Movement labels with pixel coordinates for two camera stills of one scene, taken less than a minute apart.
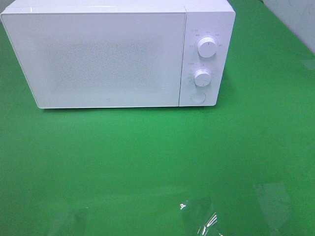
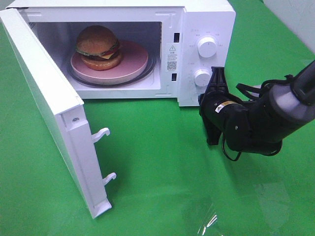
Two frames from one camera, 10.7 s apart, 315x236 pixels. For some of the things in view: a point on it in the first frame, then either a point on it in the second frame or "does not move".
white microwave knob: x=206 y=47 does not move
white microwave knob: x=202 y=77 does not move
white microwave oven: x=104 y=53 does not move
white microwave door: x=78 y=60 -> x=63 y=112
